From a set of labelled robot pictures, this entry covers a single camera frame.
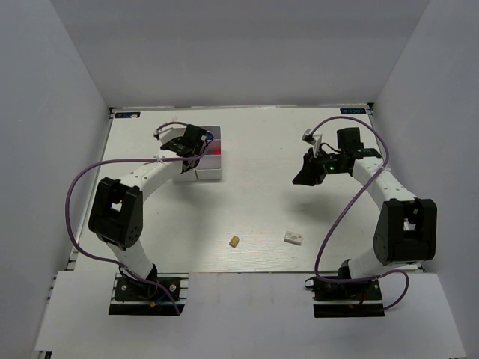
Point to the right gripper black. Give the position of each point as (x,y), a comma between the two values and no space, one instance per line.
(310,174)

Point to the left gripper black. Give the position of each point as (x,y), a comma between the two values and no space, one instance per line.
(176,140)

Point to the white eraser red print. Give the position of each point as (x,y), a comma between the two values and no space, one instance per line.
(293,238)

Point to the tan yellow eraser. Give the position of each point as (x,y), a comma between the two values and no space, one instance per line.
(234,241)

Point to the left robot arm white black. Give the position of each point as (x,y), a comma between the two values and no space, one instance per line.
(118,209)

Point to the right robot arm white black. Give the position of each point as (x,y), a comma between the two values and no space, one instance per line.
(406,230)

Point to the white container left bin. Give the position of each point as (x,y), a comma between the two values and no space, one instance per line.
(189,176)

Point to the white container bin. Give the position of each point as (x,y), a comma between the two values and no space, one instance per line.
(189,176)
(210,166)

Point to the white container right bin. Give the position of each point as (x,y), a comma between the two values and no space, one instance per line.
(210,166)

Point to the blue label right corner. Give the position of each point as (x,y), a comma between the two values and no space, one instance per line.
(353,111)

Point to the blue label corner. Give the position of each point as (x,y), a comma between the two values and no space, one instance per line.
(127,115)
(353,111)

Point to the blue label left corner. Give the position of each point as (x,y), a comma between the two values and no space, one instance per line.
(127,115)

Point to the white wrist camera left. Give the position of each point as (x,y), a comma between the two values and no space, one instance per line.
(168,133)

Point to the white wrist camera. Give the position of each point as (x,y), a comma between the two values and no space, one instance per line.
(314,139)
(168,133)

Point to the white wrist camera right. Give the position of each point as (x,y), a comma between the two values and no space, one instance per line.
(314,139)

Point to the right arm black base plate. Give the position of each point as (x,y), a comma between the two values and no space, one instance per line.
(348,300)

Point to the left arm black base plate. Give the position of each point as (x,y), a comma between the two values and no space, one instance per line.
(129,299)

